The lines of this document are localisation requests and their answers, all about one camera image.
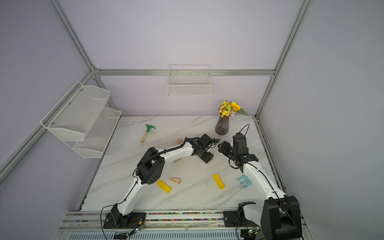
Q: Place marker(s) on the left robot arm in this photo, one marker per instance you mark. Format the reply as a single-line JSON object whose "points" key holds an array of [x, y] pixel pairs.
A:
{"points": [[149, 171]]}

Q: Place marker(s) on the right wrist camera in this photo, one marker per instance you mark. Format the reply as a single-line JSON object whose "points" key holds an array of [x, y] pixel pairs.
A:
{"points": [[239, 141]]}

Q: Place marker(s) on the green toy hammer wooden handle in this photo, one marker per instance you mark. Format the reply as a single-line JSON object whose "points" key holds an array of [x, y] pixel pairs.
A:
{"points": [[149, 128]]}

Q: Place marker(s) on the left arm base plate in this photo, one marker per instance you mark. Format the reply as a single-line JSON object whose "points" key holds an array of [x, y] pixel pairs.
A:
{"points": [[132, 221]]}

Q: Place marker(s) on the yellow block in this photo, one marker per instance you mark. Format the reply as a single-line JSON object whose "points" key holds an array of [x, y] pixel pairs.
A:
{"points": [[164, 186], [219, 181]]}

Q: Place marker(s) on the yellow block right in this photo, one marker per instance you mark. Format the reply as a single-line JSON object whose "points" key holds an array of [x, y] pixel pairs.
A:
{"points": [[219, 181]]}

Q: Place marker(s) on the aluminium front rail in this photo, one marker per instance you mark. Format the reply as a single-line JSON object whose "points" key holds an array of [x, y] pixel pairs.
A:
{"points": [[155, 225]]}

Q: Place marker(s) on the yellow flower bouquet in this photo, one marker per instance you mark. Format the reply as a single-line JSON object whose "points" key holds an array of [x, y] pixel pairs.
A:
{"points": [[229, 109]]}

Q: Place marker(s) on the yellow block left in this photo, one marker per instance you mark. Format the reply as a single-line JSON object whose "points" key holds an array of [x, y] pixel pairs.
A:
{"points": [[164, 186]]}

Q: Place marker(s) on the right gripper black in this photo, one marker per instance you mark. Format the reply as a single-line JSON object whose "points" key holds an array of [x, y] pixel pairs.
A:
{"points": [[224, 148]]}

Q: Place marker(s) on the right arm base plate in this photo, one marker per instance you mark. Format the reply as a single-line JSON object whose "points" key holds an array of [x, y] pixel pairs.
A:
{"points": [[232, 219]]}

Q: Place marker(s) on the white wire wall basket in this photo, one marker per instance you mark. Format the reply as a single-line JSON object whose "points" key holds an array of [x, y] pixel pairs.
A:
{"points": [[189, 80]]}

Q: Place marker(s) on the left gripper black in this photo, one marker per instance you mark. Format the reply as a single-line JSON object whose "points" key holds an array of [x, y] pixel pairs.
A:
{"points": [[208, 158]]}

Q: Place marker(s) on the dark ribbed vase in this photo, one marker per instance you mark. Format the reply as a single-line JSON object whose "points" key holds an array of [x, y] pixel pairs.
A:
{"points": [[222, 126]]}

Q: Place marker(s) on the white two-tier mesh shelf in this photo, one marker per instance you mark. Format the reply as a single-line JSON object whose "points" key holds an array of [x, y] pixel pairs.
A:
{"points": [[83, 120]]}

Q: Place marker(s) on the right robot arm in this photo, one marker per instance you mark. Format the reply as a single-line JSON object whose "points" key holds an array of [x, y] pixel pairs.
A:
{"points": [[278, 215]]}

